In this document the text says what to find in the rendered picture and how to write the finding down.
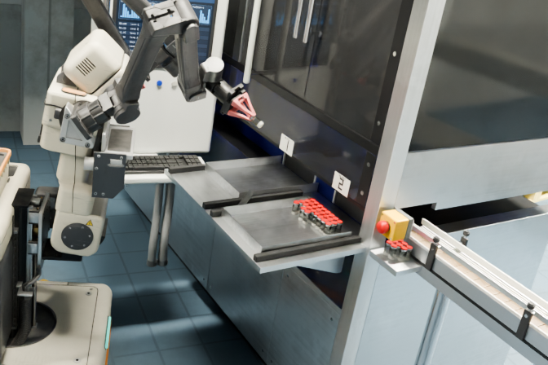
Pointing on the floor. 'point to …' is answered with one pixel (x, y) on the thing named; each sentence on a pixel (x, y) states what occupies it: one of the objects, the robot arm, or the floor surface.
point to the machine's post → (394, 147)
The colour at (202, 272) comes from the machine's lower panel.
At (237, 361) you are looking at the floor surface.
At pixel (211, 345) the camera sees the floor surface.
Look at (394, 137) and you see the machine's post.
